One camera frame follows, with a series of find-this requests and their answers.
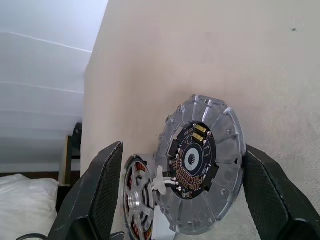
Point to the black metal stand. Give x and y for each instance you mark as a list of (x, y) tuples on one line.
[(76, 145)]

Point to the white cloth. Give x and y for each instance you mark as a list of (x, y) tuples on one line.
[(25, 205)]

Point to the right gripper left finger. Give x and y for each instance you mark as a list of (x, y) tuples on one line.
[(95, 190)]

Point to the motor rotor with copper windings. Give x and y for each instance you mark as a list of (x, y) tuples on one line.
[(142, 165)]

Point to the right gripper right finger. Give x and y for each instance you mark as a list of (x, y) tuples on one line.
[(275, 195)]

